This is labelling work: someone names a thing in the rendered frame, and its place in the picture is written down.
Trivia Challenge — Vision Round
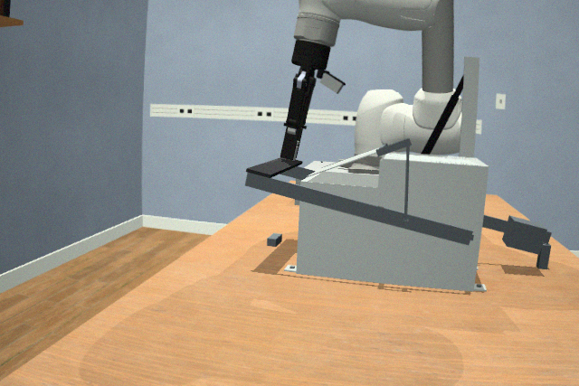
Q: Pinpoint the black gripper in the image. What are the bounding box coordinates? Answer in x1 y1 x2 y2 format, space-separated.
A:
280 40 331 160

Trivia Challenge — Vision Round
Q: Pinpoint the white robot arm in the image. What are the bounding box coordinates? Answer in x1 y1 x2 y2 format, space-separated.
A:
294 0 462 155

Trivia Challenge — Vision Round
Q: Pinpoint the black long thin rod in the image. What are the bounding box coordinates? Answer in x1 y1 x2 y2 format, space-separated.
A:
422 76 463 155

